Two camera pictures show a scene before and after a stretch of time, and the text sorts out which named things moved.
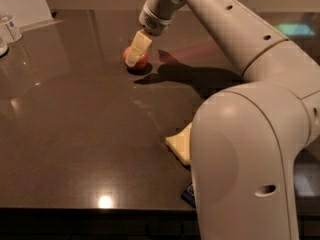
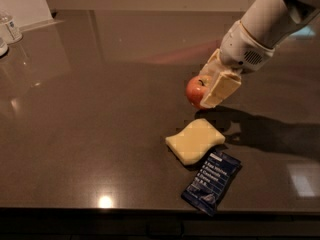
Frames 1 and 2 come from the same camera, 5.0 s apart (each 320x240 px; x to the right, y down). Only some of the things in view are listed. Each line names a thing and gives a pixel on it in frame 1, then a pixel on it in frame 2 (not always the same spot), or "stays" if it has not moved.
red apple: x=141 y=63 -> x=196 y=87
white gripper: x=154 y=21 -> x=242 y=49
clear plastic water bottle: x=10 y=29 stays
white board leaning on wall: x=26 y=3 stays
